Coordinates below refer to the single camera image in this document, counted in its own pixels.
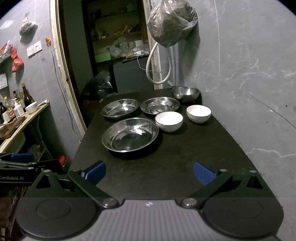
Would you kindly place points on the green box on shelf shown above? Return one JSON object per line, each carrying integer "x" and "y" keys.
{"x": 103, "y": 57}

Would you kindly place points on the white bowl on shelf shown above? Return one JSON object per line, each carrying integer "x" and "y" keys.
{"x": 31, "y": 108}

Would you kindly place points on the red plastic bag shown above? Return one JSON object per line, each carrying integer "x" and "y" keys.
{"x": 17, "y": 64}

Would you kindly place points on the orange wall hook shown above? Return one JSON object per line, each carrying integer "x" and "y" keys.
{"x": 48, "y": 41}

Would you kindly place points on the steel bowl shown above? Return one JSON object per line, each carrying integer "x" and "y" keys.
{"x": 185, "y": 93}

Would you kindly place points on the dark wine bottle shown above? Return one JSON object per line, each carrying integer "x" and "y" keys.
{"x": 26, "y": 97}

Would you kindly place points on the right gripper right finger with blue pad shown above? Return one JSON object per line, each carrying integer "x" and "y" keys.
{"x": 212, "y": 183}

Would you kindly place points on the steel plate back middle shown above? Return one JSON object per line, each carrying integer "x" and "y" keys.
{"x": 159, "y": 105}

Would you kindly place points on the grey bag on wall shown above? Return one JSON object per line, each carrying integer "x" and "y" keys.
{"x": 26, "y": 26}

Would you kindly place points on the large steel plate front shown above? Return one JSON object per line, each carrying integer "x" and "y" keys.
{"x": 130, "y": 135}

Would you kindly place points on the hanging plastic bag dark contents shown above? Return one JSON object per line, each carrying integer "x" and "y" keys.
{"x": 171, "y": 21}

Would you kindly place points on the steel plate back left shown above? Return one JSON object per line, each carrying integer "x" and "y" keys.
{"x": 120, "y": 108}

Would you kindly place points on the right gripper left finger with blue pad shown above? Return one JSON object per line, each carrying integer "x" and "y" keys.
{"x": 84, "y": 184}

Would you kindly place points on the white wall switch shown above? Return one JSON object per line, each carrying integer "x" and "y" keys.
{"x": 34, "y": 48}

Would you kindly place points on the white pump bottle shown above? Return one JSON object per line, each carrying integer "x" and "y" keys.
{"x": 18, "y": 109}

